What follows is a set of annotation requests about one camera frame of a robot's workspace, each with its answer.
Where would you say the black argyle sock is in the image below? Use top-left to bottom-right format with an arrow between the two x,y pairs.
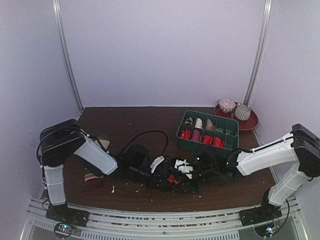
160,155 -> 195,194

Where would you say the red and beige sock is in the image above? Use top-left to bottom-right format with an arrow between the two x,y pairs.
213,136 -> 225,148

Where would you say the green divided organizer tray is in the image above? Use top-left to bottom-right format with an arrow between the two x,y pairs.
176,110 -> 240,155

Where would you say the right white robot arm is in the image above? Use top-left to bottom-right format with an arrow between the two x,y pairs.
175,123 -> 320,221

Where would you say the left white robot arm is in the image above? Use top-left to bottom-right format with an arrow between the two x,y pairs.
36,119 -> 165,222

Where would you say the red rolled sock in tray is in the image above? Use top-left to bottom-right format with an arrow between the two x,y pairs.
202,135 -> 214,145

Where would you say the maroon rolled sock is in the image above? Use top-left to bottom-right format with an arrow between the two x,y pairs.
190,129 -> 202,143

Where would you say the red zigzag rolled sock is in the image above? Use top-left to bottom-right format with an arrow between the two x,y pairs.
179,129 -> 191,140

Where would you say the cream rolled sock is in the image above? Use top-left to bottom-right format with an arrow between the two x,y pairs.
194,117 -> 203,129

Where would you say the tan rolled sock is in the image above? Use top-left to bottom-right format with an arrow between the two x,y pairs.
204,118 -> 215,132

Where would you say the black beige patterned rolled sock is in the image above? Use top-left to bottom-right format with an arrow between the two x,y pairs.
183,117 -> 194,127

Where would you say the red round plate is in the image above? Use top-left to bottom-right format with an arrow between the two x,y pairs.
214,104 -> 259,131

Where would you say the pink patterned bowl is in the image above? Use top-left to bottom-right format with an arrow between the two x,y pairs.
218,98 -> 236,113

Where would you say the grey striped cup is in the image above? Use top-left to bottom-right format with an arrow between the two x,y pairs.
234,104 -> 251,121

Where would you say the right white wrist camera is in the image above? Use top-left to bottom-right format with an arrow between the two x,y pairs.
174,159 -> 194,180

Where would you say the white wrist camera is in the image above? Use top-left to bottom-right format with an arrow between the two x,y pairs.
150,156 -> 165,174
174,159 -> 194,180

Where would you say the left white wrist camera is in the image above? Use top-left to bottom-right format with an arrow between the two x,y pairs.
150,156 -> 165,174

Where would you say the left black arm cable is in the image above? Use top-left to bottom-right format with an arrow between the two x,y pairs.
118,130 -> 169,161

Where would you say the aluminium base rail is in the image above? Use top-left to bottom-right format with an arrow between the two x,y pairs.
18,197 -> 311,240

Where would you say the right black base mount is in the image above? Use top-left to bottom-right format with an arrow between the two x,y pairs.
239,197 -> 282,238

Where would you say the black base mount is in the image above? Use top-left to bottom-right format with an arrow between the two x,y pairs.
239,197 -> 282,238
45,205 -> 89,239

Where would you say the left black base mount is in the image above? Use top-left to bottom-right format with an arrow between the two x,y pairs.
45,205 -> 89,239

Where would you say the right aluminium frame post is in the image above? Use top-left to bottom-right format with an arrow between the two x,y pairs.
243,0 -> 273,107

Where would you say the aluminium frame post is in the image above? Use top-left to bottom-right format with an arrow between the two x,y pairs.
243,0 -> 273,107
52,0 -> 84,112

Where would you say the left aluminium frame post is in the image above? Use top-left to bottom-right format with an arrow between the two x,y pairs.
52,0 -> 84,112

